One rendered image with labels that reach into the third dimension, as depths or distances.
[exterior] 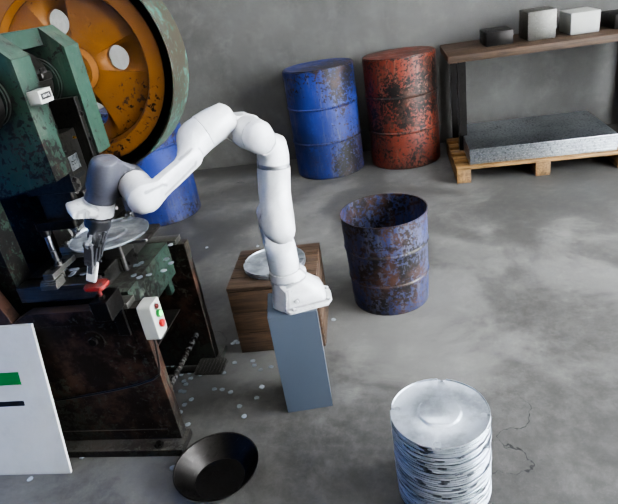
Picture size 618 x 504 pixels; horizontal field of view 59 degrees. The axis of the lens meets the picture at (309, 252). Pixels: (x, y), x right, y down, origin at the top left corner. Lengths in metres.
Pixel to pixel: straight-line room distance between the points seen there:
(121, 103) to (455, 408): 1.67
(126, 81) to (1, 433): 1.41
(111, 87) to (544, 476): 2.07
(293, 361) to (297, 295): 0.27
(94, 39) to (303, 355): 1.42
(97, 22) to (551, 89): 3.94
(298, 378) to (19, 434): 1.06
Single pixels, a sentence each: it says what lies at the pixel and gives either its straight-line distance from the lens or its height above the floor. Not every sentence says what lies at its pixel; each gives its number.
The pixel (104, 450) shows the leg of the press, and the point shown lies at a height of 0.03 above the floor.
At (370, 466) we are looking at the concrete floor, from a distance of 2.03.
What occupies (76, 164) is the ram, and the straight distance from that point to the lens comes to 2.11.
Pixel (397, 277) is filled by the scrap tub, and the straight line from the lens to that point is 2.60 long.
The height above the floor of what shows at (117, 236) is 0.79.
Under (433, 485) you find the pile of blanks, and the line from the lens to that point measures 1.76.
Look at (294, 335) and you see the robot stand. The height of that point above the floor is 0.36.
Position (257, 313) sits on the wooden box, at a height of 0.21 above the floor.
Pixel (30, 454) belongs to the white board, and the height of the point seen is 0.08.
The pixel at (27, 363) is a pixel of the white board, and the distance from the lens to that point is 2.23.
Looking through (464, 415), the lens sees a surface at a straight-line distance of 1.74.
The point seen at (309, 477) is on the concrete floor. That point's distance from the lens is 2.03.
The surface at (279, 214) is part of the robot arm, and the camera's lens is 1.81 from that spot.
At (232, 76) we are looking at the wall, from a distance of 5.27.
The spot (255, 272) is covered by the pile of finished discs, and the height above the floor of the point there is 0.37.
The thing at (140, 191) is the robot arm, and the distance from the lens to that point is 1.59.
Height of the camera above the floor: 1.51
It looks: 26 degrees down
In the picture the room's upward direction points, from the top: 10 degrees counter-clockwise
